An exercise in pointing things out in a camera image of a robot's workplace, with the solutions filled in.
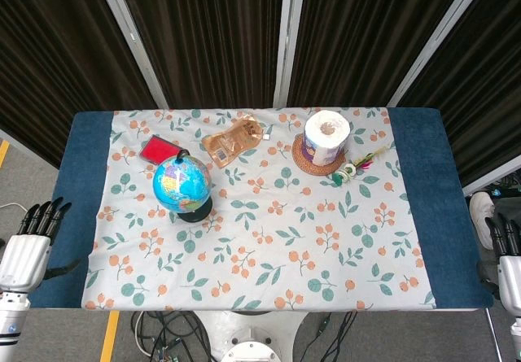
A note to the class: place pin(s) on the wrapped toilet paper roll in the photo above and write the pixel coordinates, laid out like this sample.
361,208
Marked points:
327,138

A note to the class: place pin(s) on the white shoe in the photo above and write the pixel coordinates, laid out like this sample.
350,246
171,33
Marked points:
482,219

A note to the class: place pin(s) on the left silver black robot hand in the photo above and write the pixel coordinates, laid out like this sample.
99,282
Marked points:
24,260

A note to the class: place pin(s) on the dark pleated curtain panel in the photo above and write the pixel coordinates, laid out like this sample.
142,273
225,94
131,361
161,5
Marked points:
484,93
49,61
366,36
207,36

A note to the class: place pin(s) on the brown spouted drink pouch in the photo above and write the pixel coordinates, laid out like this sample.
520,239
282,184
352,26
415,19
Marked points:
234,138

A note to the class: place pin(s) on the feather shuttlecock green base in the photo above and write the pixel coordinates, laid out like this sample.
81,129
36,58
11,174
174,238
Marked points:
346,171

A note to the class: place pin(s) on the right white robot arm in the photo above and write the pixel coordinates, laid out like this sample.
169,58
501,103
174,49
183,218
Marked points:
516,333

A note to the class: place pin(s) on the blue fabric table cover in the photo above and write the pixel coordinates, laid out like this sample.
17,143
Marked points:
431,199

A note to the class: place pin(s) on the red flat case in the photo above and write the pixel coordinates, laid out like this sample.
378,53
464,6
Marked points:
156,149

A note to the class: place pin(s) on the white table leg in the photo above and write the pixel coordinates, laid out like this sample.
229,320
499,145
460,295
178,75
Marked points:
493,337

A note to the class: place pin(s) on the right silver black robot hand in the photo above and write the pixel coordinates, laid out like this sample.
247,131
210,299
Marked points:
510,272

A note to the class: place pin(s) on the blue desk globe black stand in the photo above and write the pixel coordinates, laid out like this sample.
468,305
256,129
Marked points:
181,183

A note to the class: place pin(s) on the floral leaf fruit tablecloth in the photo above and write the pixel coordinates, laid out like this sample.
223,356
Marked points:
268,232

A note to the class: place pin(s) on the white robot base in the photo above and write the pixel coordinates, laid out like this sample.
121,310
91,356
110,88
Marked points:
252,337

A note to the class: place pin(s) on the round woven rattan coaster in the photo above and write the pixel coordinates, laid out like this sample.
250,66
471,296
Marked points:
315,167

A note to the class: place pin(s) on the white partition frame post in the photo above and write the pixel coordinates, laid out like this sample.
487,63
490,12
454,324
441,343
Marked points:
437,40
287,40
132,40

